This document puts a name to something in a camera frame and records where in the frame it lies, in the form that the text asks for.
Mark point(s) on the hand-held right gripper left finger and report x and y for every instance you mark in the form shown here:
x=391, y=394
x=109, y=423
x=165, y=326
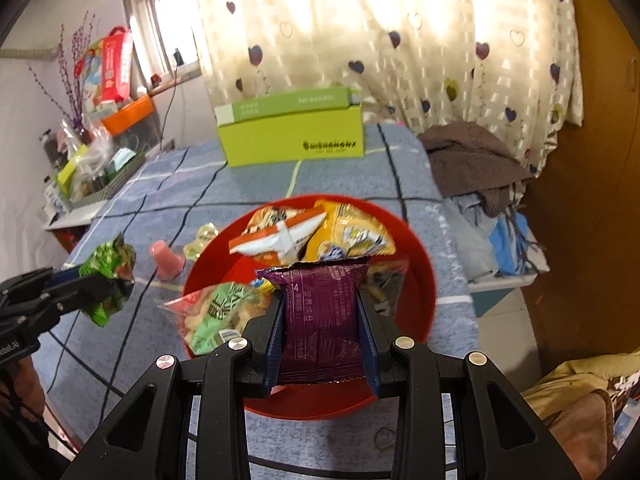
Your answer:
x=275, y=340

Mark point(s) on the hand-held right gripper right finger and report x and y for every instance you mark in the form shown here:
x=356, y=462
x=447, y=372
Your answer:
x=369, y=345

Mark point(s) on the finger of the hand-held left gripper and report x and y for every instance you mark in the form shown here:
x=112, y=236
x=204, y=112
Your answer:
x=85, y=295
x=65, y=274

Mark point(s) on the small green snack packet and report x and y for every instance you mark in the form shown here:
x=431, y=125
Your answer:
x=107, y=260

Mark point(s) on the purple snack packet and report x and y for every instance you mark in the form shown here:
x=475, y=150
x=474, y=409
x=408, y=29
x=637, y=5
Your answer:
x=320, y=320

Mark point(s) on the clear bag with green label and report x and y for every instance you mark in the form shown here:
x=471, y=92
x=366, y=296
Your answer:
x=220, y=320

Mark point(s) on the red-edged clear cookie packet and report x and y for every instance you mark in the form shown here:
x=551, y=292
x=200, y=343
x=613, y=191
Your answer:
x=385, y=285

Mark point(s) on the red plastic bowl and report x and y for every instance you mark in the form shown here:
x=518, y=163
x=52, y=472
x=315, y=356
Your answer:
x=415, y=300

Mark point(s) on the orange and white snack packet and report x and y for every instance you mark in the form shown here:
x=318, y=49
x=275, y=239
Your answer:
x=280, y=240

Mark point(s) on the person's left hand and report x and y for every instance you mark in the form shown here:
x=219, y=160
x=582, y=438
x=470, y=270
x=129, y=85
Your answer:
x=22, y=390

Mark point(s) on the white side table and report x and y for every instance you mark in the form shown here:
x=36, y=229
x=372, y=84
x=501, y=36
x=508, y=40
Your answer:
x=70, y=220

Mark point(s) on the pink jelly cup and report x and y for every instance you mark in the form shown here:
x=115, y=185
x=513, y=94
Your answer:
x=167, y=260

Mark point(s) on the brown rubber band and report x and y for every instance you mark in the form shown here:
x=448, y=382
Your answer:
x=385, y=438

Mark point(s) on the light green small box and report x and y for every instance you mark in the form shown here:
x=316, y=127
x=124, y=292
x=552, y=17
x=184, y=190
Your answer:
x=70, y=172

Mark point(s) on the grey patterned basket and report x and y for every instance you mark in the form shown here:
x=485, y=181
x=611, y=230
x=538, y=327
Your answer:
x=125, y=175

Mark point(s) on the pale yellow snack packet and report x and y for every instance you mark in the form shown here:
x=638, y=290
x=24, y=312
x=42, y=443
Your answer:
x=200, y=245

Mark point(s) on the clear plastic bag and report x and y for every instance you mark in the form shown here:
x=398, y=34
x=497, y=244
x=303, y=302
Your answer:
x=95, y=155

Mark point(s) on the teal packet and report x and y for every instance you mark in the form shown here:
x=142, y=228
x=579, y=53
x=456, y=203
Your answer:
x=122, y=159

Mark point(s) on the glass vase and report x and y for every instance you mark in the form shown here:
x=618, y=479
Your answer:
x=71, y=137

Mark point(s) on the white and blue bench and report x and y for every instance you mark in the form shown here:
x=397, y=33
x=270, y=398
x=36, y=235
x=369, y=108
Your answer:
x=500, y=295

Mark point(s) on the light blue cloth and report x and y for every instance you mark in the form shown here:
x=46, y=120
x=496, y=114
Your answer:
x=480, y=245

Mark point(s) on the orange lidded storage bin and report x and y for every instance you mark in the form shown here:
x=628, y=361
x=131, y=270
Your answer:
x=130, y=115

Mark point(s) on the purple flower branches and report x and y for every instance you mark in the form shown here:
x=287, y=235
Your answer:
x=75, y=75

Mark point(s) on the green cardboard box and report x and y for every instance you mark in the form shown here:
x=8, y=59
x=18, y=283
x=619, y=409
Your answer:
x=290, y=135

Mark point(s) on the yellow cloth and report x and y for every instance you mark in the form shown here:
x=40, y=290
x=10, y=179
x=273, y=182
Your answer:
x=575, y=375

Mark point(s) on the red colourful package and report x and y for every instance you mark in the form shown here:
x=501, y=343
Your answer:
x=110, y=70

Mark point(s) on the brown cloth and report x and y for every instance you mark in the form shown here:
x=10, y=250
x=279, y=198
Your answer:
x=470, y=160

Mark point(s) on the pink blanket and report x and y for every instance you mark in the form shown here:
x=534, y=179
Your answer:
x=585, y=425

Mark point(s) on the black charger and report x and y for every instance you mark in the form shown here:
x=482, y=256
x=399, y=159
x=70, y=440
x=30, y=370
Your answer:
x=178, y=57

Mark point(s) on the wooden wardrobe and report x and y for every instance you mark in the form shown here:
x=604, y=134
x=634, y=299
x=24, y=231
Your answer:
x=590, y=185

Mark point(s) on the window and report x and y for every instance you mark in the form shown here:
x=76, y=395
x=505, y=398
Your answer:
x=165, y=10

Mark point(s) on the heart print curtain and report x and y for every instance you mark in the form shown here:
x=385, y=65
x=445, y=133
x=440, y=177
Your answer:
x=400, y=35

